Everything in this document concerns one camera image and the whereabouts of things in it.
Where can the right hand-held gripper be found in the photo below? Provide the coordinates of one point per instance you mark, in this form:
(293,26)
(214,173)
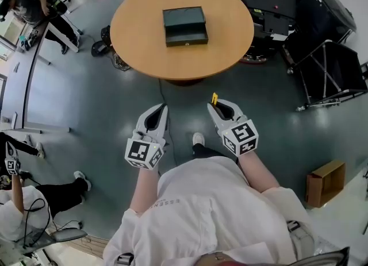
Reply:
(240,137)

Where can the black folding cart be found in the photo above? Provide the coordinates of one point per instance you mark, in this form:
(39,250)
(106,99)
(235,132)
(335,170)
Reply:
(330,72)

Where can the large black covered machine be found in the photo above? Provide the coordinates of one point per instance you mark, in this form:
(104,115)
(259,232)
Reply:
(322,3)

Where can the long white desk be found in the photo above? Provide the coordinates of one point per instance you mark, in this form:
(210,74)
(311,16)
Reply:
(17,92)

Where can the black round chair base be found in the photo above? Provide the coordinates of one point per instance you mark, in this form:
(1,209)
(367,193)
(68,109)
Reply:
(100,46)

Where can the grey curved chair back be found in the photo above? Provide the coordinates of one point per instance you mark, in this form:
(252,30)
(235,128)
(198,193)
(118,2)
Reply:
(325,257)

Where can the wooden slatted board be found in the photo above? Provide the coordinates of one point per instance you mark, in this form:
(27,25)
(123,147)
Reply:
(92,246)

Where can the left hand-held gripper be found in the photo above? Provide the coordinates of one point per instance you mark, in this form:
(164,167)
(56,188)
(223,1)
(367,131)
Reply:
(142,151)

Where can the small yellow stick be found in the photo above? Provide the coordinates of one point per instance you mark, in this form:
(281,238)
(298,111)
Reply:
(214,98)

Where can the dark green box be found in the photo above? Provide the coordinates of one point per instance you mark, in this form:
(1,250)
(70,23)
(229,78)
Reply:
(185,27)

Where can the person's white shirt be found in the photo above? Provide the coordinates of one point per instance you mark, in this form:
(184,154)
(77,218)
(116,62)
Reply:
(207,219)

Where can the person's right forearm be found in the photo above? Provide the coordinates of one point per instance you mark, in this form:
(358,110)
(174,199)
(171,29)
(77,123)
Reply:
(257,173)

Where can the open cardboard box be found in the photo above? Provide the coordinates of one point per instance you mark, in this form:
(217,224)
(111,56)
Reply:
(325,185)

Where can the grey chair seat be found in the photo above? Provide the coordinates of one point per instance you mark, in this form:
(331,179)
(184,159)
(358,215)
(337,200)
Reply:
(67,234)

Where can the person's left forearm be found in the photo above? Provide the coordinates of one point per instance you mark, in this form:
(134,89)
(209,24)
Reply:
(143,190)

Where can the person's right white shoe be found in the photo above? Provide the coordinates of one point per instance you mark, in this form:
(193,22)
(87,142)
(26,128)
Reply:
(198,138)

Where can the person's right black trouser leg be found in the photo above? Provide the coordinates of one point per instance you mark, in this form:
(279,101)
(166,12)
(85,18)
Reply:
(205,151)

